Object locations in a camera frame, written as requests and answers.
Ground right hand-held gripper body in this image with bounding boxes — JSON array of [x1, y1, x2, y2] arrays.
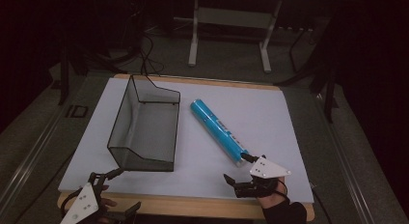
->
[[233, 155, 292, 199]]

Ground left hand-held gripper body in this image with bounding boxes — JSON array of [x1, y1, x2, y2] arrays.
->
[[59, 171, 130, 224]]

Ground blue cylindrical tube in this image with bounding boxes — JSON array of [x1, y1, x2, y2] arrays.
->
[[189, 98, 251, 167]]

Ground person's left hand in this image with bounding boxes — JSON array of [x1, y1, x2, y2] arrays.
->
[[95, 184, 119, 224]]

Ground person's right hand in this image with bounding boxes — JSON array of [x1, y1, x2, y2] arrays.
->
[[257, 176, 290, 210]]

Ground white table mat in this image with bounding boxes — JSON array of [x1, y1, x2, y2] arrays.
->
[[58, 76, 314, 205]]

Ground black mesh metal bin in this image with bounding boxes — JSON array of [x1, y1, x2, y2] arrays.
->
[[106, 73, 181, 173]]

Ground black metal stand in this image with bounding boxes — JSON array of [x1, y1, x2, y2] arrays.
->
[[57, 34, 71, 106], [275, 10, 340, 124]]

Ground white metal stand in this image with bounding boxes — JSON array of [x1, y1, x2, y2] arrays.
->
[[187, 0, 285, 74]]

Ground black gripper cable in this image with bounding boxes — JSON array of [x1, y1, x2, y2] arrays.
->
[[60, 187, 82, 216], [275, 178, 291, 200]]

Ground aluminium floor rail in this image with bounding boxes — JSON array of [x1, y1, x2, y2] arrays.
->
[[313, 91, 378, 224], [0, 98, 70, 212]]

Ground black rectangular floor bracket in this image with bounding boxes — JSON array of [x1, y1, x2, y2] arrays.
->
[[65, 104, 89, 119]]

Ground bundle of black cables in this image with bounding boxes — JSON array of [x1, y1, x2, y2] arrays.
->
[[127, 22, 166, 77]]

